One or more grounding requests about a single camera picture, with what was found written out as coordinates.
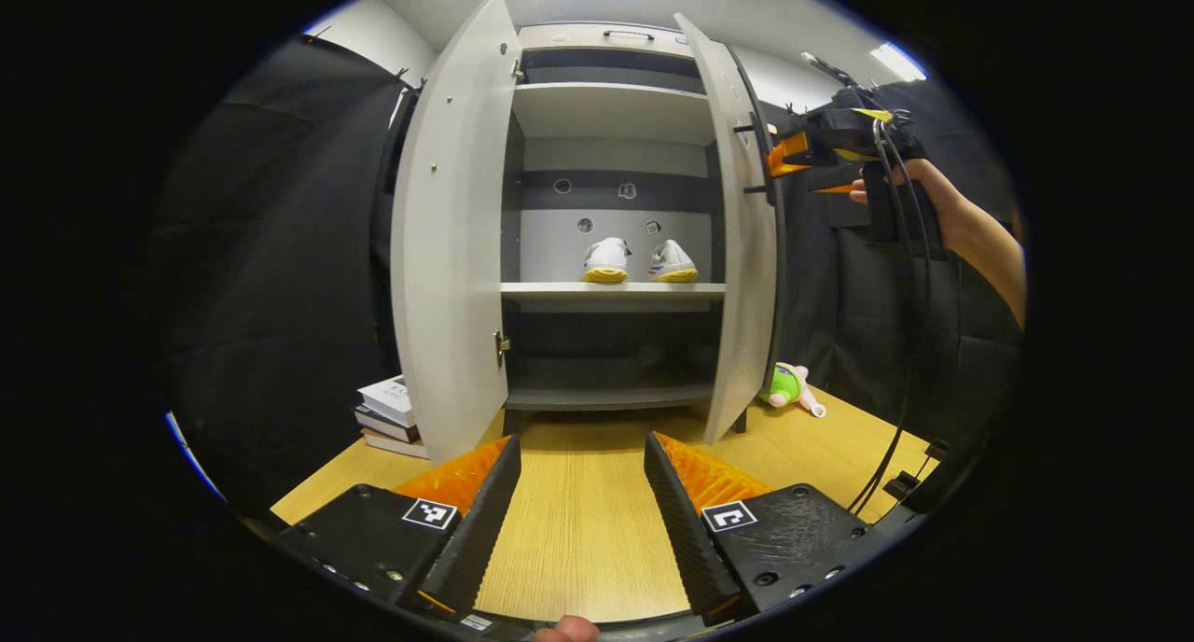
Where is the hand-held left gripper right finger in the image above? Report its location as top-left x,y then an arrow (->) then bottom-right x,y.
644,431 -> 889,627

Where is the black backdrop cloth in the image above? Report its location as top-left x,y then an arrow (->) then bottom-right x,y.
159,35 -> 1022,522

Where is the green pink plush toy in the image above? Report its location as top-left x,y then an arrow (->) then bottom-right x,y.
760,362 -> 827,420

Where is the brown book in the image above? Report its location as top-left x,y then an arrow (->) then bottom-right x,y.
362,429 -> 430,462

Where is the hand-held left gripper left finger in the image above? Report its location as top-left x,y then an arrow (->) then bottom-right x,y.
272,434 -> 523,622

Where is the grey cabinet door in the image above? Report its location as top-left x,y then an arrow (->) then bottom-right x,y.
390,0 -> 523,466
673,12 -> 786,445

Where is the grey shoe cabinet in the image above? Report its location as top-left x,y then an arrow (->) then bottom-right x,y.
499,23 -> 752,435

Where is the dark book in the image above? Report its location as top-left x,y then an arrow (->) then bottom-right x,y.
354,407 -> 421,443

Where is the white canvas shoe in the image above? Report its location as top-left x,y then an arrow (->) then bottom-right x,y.
582,237 -> 633,285
648,240 -> 700,284

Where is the black cable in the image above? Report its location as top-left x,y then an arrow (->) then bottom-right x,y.
844,119 -> 924,517
854,119 -> 937,512

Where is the small ceiling light panel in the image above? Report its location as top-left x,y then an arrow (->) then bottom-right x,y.
869,42 -> 929,84

